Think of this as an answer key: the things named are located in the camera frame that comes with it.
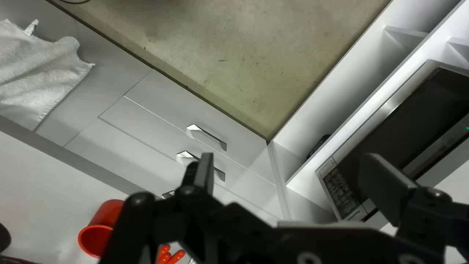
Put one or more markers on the red plastic cup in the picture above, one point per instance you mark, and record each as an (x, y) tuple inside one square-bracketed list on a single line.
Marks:
[(99, 229)]

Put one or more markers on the orange plastic item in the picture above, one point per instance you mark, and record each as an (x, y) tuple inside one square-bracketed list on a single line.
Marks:
[(165, 257)]

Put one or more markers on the white kitchen drawer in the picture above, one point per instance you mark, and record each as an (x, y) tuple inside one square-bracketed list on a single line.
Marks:
[(121, 153)]

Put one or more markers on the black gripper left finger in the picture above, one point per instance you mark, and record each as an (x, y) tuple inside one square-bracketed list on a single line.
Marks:
[(202, 177)]

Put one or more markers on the stainless steel black microwave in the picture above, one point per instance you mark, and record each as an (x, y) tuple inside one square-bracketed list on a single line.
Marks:
[(414, 122)]

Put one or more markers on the white terry cloth towel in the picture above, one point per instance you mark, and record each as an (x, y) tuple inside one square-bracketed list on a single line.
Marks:
[(33, 74)]

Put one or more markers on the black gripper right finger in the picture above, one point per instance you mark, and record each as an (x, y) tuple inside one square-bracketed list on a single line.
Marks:
[(385, 185)]

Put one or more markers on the white open shelf unit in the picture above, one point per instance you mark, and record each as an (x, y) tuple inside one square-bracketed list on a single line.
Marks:
[(337, 93)]

